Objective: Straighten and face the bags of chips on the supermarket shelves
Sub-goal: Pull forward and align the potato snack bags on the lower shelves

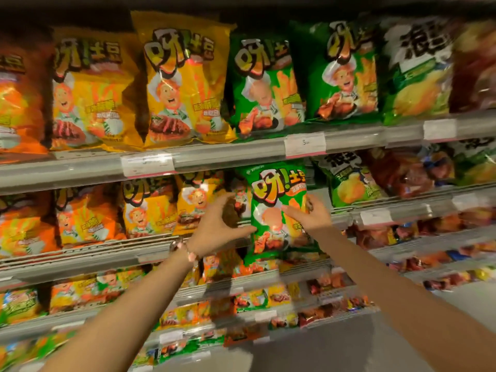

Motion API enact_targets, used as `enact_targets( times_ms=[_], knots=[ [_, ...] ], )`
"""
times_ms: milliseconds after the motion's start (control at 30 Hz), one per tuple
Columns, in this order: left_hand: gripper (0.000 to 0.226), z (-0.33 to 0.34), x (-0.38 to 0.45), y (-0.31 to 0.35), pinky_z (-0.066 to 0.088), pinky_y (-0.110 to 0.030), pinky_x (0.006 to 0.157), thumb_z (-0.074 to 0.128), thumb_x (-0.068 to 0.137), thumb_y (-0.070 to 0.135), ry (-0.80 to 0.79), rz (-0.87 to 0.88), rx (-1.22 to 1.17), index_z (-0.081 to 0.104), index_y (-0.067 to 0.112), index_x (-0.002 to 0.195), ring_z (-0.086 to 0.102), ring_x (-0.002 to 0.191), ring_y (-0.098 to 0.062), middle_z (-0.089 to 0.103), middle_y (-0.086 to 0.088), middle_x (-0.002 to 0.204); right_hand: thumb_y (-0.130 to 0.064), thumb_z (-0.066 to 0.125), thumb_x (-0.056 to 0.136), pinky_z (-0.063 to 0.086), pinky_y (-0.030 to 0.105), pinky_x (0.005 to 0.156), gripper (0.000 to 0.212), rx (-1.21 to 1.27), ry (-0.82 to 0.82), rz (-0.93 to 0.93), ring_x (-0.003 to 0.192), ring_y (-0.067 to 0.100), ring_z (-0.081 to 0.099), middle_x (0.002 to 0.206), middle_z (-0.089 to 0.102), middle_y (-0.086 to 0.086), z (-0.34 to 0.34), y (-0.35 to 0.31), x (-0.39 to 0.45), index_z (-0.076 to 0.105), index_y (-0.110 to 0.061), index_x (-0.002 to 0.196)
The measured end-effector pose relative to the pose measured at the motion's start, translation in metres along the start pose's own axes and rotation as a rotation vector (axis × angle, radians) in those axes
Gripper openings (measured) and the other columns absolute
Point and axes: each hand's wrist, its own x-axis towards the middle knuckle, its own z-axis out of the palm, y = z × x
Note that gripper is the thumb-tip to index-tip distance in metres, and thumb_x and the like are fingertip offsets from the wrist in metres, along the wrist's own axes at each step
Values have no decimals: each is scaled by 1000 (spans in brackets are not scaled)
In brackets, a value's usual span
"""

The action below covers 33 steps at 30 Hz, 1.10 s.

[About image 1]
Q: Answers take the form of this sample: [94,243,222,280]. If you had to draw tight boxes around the white price tag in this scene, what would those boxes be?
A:
[359,208,395,228]
[284,131,328,159]
[422,118,459,143]
[120,152,177,179]
[451,192,481,212]

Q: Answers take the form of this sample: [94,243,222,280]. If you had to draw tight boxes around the person's right forearm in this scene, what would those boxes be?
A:
[314,224,496,372]

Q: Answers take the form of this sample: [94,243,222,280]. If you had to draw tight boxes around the red Lay's chip bag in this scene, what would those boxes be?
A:
[362,146,437,199]
[448,20,496,114]

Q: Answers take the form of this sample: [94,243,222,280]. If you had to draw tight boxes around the person's left hand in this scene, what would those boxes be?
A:
[185,192,258,260]

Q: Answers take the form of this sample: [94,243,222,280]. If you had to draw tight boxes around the person's right hand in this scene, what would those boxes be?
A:
[281,193,335,241]

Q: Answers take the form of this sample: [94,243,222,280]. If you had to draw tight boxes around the person's left forearm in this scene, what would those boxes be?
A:
[40,247,200,372]

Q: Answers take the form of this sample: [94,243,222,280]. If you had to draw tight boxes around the pink bead bracelet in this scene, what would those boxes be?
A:
[169,239,199,264]

